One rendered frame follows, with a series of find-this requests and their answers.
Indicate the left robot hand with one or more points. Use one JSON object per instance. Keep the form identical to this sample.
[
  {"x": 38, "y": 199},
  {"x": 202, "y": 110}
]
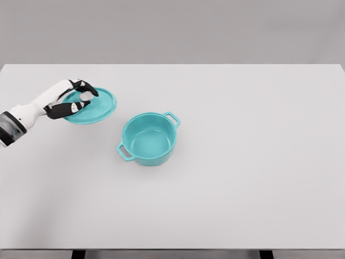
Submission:
[{"x": 55, "y": 93}]

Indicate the teal pot lid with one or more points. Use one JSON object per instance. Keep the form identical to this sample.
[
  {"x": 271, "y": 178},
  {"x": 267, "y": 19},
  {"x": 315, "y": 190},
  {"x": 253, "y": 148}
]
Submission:
[{"x": 99, "y": 106}]

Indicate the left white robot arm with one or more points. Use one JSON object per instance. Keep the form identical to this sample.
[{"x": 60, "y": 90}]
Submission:
[{"x": 19, "y": 118}]

